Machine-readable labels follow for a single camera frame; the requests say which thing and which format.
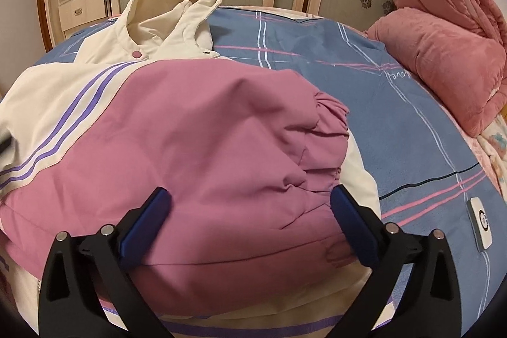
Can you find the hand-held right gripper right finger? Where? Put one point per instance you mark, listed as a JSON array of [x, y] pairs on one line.
[[352, 227]]

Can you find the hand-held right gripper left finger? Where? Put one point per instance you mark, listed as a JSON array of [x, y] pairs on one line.
[[147, 228]]

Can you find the cream and pink hooded jacket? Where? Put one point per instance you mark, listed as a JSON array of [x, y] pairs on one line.
[[198, 144]]

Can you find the blue plaid blanket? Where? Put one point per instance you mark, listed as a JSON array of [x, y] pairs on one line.
[[396, 124]]

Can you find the white flat controller device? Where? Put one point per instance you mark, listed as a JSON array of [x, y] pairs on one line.
[[480, 223]]

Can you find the floral pillow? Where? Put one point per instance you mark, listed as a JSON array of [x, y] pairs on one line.
[[497, 152]]

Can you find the rolled pink quilt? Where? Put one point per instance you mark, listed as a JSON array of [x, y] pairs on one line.
[[435, 53]]

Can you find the light wooden wardrobe drawer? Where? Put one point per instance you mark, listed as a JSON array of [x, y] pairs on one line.
[[81, 11]]

